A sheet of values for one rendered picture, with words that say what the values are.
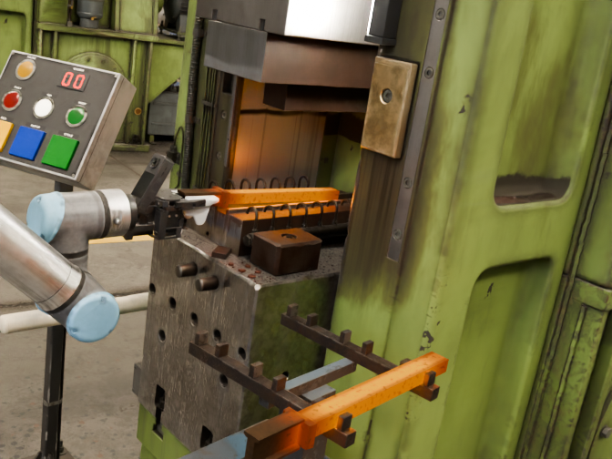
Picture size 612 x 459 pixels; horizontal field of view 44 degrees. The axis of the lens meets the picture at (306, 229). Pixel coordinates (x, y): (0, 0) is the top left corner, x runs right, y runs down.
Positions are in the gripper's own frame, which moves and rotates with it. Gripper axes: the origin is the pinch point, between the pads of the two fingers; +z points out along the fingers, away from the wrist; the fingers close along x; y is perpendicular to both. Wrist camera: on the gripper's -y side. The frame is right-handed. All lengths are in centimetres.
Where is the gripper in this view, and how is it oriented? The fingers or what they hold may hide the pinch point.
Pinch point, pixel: (211, 195)
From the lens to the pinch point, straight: 158.6
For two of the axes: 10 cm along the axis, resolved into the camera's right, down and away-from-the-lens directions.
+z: 7.5, -0.9, 6.5
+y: -1.5, 9.4, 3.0
